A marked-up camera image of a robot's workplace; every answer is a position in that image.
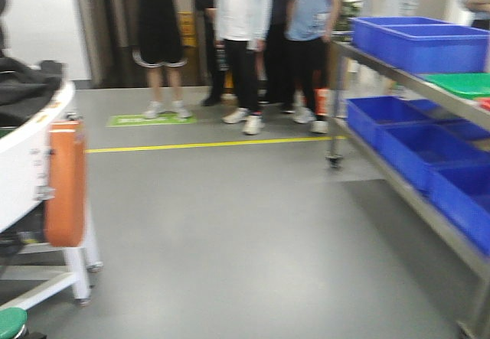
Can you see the green round button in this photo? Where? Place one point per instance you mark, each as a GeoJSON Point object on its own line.
{"type": "Point", "coordinates": [13, 323]}

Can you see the steel table with bins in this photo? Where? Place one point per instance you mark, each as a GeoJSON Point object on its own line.
{"type": "Point", "coordinates": [434, 152]}

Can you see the orange pad on white cart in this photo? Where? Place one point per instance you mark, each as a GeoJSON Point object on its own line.
{"type": "Point", "coordinates": [65, 212]}

